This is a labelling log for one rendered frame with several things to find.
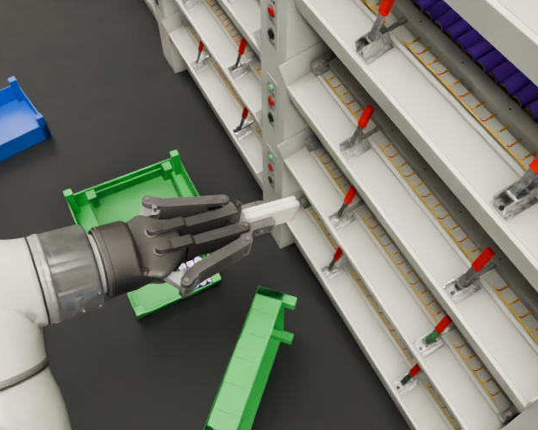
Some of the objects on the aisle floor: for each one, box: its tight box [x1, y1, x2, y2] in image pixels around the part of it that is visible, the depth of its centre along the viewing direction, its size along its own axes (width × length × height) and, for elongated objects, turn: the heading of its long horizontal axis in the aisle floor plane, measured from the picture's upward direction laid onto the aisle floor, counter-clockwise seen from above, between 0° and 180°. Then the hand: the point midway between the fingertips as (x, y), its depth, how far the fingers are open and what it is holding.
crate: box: [85, 161, 221, 319], centre depth 134 cm, size 30×20×8 cm
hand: (268, 215), depth 68 cm, fingers closed
